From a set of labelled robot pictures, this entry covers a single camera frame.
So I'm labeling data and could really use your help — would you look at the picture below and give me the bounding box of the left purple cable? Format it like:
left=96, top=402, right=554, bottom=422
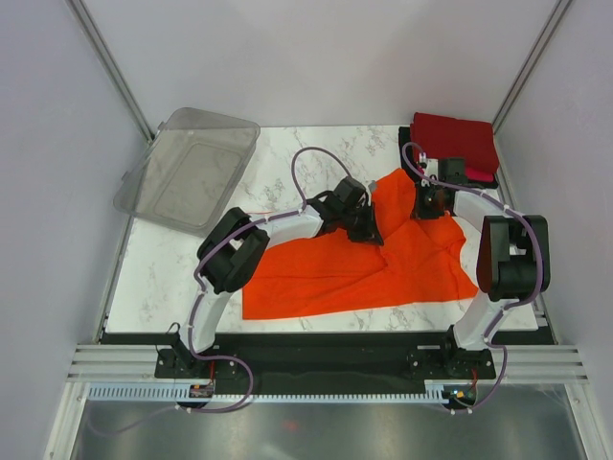
left=85, top=146, right=370, bottom=437

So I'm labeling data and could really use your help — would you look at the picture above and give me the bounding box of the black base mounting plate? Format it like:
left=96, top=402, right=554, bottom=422
left=154, top=332, right=496, bottom=393

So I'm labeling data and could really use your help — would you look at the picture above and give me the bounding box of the dark red folded shirt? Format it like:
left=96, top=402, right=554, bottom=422
left=410, top=112, right=499, bottom=174

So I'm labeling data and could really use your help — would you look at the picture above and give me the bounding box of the orange t shirt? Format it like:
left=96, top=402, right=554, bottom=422
left=242, top=169, right=478, bottom=320

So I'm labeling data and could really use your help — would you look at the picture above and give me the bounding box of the aluminium frame post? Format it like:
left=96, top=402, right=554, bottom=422
left=65, top=0, right=155, bottom=144
left=491, top=0, right=575, bottom=133

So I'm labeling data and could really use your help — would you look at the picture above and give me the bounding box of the right aluminium frame post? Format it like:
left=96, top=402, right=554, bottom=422
left=491, top=0, right=575, bottom=133

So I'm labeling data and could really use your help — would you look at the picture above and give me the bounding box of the pink folded shirt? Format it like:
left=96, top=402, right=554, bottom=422
left=416, top=160, right=492, bottom=183

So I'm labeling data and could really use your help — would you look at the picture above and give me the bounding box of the left aluminium frame post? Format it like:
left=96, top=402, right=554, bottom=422
left=65, top=0, right=155, bottom=144

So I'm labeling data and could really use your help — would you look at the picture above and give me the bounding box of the white slotted cable duct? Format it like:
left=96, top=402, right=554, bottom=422
left=86, top=381, right=476, bottom=403

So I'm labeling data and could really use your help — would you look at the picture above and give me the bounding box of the black folded shirt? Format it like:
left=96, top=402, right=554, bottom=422
left=397, top=125, right=499, bottom=191

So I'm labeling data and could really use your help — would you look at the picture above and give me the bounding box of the clear plastic bin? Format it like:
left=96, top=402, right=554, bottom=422
left=113, top=107, right=261, bottom=237

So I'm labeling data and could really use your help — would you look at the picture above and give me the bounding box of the purple cable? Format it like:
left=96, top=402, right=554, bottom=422
left=400, top=141, right=548, bottom=417
left=85, top=146, right=370, bottom=437

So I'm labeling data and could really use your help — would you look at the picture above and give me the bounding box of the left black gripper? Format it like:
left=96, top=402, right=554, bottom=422
left=340, top=202, right=383, bottom=247

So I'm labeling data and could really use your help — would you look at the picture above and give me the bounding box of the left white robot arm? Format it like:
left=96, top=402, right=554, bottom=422
left=173, top=176, right=383, bottom=377

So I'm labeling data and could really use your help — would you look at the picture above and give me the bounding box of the left aluminium rail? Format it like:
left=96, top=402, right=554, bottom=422
left=65, top=343, right=164, bottom=382

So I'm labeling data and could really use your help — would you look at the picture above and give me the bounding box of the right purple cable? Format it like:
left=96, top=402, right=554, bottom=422
left=400, top=141, right=548, bottom=417

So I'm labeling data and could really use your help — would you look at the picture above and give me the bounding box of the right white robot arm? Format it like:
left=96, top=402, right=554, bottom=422
left=409, top=153, right=550, bottom=378

